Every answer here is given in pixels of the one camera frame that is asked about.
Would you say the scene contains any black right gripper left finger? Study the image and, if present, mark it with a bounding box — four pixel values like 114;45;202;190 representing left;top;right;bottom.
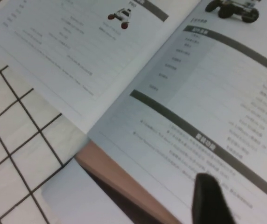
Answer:
191;172;237;224

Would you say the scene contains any white product catalogue book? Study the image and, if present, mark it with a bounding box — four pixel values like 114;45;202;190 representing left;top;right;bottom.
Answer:
0;0;267;224

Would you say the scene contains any white black-grid tablecloth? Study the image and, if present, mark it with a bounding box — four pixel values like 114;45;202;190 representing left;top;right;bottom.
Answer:
0;0;89;224

